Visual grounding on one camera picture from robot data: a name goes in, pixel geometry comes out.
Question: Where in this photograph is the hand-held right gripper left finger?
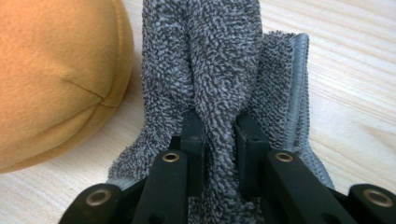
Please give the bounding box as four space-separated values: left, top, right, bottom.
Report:
169 110 207 199

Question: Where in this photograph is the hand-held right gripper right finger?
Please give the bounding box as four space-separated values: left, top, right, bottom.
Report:
234 113 273 200

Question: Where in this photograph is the grey towel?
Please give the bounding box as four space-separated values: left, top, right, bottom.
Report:
106 0 336 224

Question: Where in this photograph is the orange plush toy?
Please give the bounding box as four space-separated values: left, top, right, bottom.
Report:
0 0 135 175

